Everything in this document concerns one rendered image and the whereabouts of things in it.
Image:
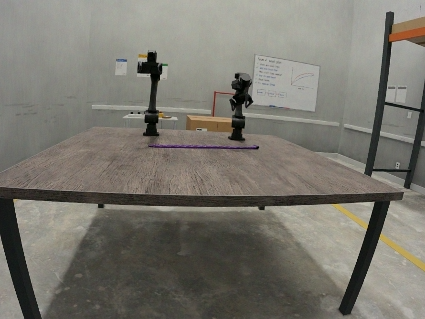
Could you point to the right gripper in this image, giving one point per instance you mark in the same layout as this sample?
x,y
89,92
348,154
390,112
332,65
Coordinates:
x,y
149,68

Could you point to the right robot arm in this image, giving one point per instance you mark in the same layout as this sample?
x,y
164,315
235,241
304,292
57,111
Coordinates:
x,y
152,115

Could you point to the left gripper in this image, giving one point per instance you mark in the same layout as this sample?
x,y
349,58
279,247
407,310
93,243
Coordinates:
x,y
240,99

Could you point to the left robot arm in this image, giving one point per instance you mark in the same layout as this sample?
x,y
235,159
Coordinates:
x,y
241,85

